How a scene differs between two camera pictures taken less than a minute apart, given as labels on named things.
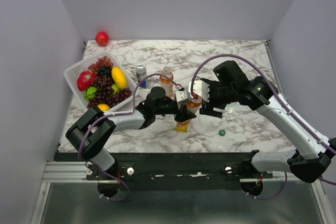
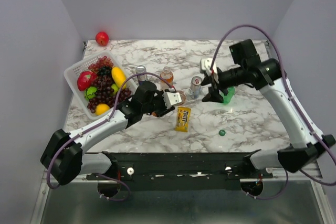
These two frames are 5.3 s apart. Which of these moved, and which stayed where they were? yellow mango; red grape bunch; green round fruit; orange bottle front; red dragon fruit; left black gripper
Moved: orange bottle front; left black gripper
Stayed: red dragon fruit; green round fruit; yellow mango; red grape bunch
